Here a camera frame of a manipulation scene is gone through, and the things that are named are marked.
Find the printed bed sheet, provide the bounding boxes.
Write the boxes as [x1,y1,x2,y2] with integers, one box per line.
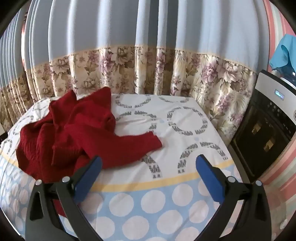
[0,94,245,241]

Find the red knit sweater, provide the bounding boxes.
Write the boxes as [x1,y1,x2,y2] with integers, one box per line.
[16,87,163,216]

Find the blue floral curtain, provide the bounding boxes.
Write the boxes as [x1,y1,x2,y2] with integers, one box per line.
[0,0,269,139]

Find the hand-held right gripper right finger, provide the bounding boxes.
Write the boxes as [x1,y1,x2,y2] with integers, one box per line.
[195,155,272,241]

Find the blue cloth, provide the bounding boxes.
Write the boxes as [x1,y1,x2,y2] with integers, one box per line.
[269,34,296,70]

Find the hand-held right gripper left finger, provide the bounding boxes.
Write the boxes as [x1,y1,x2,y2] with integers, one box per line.
[25,156,103,241]

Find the black and white water dispenser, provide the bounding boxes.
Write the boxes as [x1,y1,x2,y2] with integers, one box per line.
[229,69,296,183]

